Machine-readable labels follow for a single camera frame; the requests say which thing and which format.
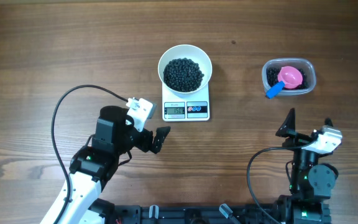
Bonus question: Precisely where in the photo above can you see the pink scoop blue handle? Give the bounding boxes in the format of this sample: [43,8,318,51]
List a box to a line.
[266,66,303,99]

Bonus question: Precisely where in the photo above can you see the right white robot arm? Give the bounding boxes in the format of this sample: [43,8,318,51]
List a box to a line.
[272,108,342,223]

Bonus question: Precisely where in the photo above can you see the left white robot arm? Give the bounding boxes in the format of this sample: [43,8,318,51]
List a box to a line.
[42,106,171,223]

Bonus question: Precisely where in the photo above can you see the white digital kitchen scale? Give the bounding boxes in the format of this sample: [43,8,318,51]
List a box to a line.
[162,85,211,122]

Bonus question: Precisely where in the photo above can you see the black beans in bowl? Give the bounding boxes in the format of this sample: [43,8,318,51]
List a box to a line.
[163,58,204,92]

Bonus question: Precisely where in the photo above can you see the white bowl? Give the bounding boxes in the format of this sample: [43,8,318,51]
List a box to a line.
[158,44,213,93]

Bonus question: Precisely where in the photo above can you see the black beans in container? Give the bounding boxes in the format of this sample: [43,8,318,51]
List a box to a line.
[266,67,309,90]

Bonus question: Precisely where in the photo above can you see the clear plastic bean container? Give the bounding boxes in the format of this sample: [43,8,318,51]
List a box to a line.
[262,58,316,96]

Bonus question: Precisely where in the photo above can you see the right black camera cable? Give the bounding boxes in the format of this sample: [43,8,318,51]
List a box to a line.
[246,138,318,224]

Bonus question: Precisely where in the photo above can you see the black camera cable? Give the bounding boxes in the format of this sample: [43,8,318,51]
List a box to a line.
[50,85,130,224]
[246,138,318,224]

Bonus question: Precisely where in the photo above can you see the left black camera cable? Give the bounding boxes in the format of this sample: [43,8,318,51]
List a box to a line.
[50,85,130,224]

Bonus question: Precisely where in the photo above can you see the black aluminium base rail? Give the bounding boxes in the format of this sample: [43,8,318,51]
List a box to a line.
[91,198,332,224]

